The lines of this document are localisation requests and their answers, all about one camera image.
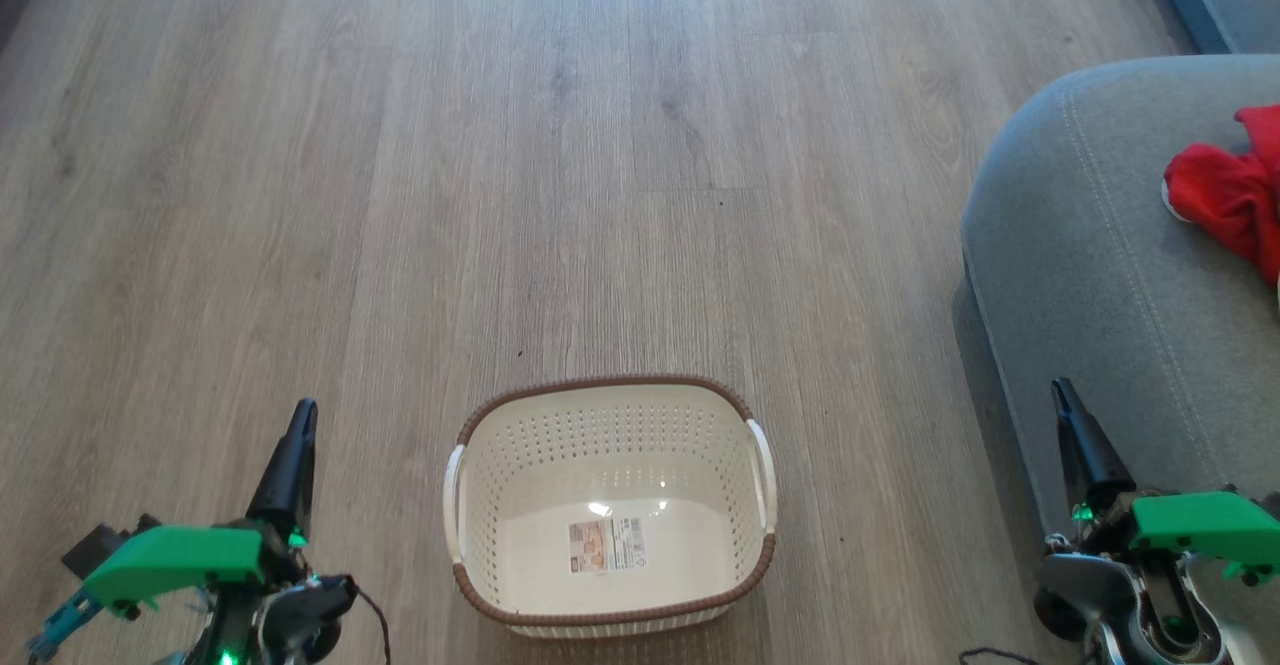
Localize product label sticker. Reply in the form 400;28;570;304
568;516;648;575

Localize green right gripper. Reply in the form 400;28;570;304
1050;377;1280;586

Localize teal plastic bracket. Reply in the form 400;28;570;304
27;589;103;662

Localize red and white garment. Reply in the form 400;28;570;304
1162;104;1280;288

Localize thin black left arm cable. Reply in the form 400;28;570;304
352;585;393;665

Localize grey sofa seat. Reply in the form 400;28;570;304
961;54;1280;636

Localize cream plastic laundry basket brown rim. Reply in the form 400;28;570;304
443;375;778;639

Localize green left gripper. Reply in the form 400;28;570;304
83;400;319;614

